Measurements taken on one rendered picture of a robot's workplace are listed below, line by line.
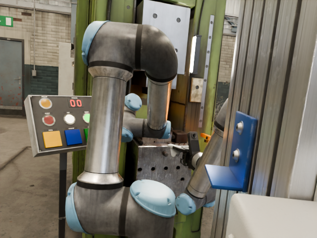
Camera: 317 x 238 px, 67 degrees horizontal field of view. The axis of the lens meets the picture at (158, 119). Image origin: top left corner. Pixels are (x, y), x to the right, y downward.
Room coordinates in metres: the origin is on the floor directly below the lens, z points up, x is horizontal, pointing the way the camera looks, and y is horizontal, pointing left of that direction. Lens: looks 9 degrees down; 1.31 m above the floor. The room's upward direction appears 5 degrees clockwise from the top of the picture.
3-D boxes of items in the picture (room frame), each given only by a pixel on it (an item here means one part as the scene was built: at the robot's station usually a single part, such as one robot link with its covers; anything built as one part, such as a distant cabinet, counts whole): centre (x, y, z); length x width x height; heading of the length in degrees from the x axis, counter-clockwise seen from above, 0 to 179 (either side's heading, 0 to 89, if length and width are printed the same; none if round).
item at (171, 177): (1.72, 0.02, 0.69); 0.56 x 0.38 x 0.45; 20
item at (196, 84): (1.72, -0.25, 1.27); 0.09 x 0.02 x 0.17; 110
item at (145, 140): (1.69, 0.07, 0.96); 0.42 x 0.20 x 0.09; 20
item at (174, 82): (1.69, 0.07, 1.32); 0.42 x 0.20 x 0.10; 20
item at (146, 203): (0.56, 0.00, 0.98); 0.13 x 0.12 x 0.14; 90
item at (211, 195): (0.92, -0.22, 0.88); 0.11 x 0.08 x 0.11; 140
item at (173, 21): (1.70, 0.03, 1.56); 0.42 x 0.39 x 0.40; 20
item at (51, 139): (1.06, 0.48, 1.01); 0.07 x 0.05 x 0.07; 135
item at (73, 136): (1.14, 0.41, 1.01); 0.07 x 0.05 x 0.07; 135
